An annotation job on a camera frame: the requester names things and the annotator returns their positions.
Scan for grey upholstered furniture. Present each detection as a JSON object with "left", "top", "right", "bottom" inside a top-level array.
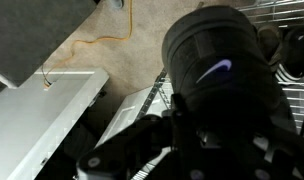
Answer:
[{"left": 0, "top": 0, "right": 98, "bottom": 88}]

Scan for chrome wire shelf rack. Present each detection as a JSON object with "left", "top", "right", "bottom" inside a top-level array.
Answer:
[{"left": 130, "top": 0, "right": 304, "bottom": 180}]

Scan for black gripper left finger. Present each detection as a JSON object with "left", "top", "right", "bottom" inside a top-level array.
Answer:
[{"left": 76, "top": 93, "right": 190, "bottom": 180}]

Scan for orange cable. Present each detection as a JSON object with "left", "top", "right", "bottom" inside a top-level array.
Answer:
[{"left": 41, "top": 0, "right": 134, "bottom": 90}]

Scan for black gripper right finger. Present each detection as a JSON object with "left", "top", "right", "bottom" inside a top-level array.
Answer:
[{"left": 254, "top": 128, "right": 304, "bottom": 180}]

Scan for black shoe with white swoosh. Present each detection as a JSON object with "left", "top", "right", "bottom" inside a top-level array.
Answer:
[{"left": 161, "top": 4, "right": 300, "bottom": 135}]

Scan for brown sandal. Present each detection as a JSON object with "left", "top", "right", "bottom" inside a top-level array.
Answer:
[{"left": 256, "top": 24, "right": 284, "bottom": 73}]

